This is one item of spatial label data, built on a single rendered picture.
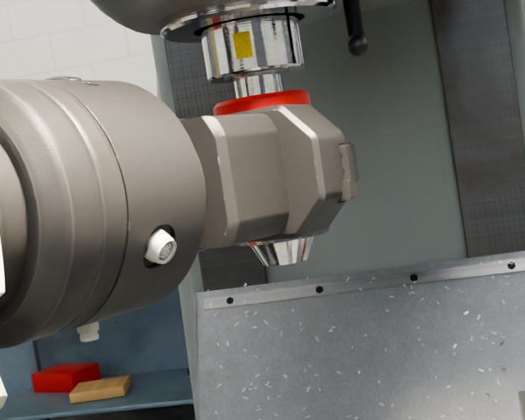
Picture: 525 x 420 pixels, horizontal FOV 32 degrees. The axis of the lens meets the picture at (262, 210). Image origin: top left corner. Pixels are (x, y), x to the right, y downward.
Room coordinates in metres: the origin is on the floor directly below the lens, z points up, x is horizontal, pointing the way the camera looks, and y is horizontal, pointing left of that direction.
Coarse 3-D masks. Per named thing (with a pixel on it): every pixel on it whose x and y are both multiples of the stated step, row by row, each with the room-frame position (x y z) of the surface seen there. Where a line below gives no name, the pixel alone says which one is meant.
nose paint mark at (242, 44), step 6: (234, 36) 0.42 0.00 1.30; (240, 36) 0.42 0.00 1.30; (246, 36) 0.41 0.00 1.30; (234, 42) 0.42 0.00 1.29; (240, 42) 0.42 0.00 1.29; (246, 42) 0.41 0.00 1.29; (240, 48) 0.42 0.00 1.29; (246, 48) 0.42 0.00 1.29; (240, 54) 0.42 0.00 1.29; (246, 54) 0.42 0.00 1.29; (252, 54) 0.41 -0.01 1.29
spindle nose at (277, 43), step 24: (216, 24) 0.42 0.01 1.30; (240, 24) 0.42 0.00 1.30; (264, 24) 0.42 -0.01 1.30; (288, 24) 0.42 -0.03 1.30; (216, 48) 0.42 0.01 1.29; (264, 48) 0.42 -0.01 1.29; (288, 48) 0.42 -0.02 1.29; (216, 72) 0.42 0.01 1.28; (240, 72) 0.42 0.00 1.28; (288, 72) 0.45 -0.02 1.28
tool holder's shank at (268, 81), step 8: (248, 72) 0.42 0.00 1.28; (256, 72) 0.42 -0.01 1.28; (264, 72) 0.42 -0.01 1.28; (272, 72) 0.43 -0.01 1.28; (280, 72) 0.44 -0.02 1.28; (232, 80) 0.44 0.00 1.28; (240, 80) 0.43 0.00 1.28; (248, 80) 0.43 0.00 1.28; (256, 80) 0.43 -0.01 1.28; (264, 80) 0.43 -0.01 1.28; (272, 80) 0.43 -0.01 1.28; (280, 80) 0.43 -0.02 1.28; (240, 88) 0.43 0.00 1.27; (248, 88) 0.43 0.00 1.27; (256, 88) 0.43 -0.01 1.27; (264, 88) 0.43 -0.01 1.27; (272, 88) 0.43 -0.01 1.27; (280, 88) 0.43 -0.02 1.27; (240, 96) 0.43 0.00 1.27
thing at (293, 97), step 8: (248, 96) 0.42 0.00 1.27; (256, 96) 0.42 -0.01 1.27; (264, 96) 0.42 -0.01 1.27; (272, 96) 0.42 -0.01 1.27; (280, 96) 0.42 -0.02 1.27; (288, 96) 0.42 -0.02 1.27; (296, 96) 0.42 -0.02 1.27; (304, 96) 0.43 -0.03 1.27; (224, 104) 0.42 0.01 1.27; (232, 104) 0.42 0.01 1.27; (240, 104) 0.42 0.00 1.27; (248, 104) 0.42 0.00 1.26; (256, 104) 0.42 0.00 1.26; (264, 104) 0.42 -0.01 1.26; (272, 104) 0.42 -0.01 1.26; (280, 104) 0.42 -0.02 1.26; (216, 112) 0.43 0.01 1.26; (224, 112) 0.42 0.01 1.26; (232, 112) 0.42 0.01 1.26
